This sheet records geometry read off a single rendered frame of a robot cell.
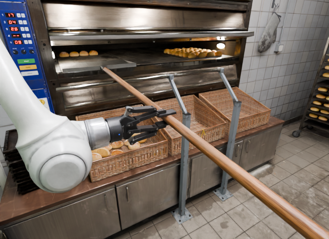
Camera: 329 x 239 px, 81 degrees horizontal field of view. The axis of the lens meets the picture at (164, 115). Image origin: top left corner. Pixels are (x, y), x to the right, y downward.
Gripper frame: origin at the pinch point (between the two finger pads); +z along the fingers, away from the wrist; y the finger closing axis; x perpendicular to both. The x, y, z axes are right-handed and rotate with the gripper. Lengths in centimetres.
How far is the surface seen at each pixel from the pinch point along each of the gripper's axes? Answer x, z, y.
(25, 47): -96, -45, -18
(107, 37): -85, 2, -23
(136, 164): -50, 5, 57
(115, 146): -78, -3, 56
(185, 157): -40, 38, 57
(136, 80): -63, 12, 2
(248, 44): -103, 160, -13
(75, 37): -85, -18, -23
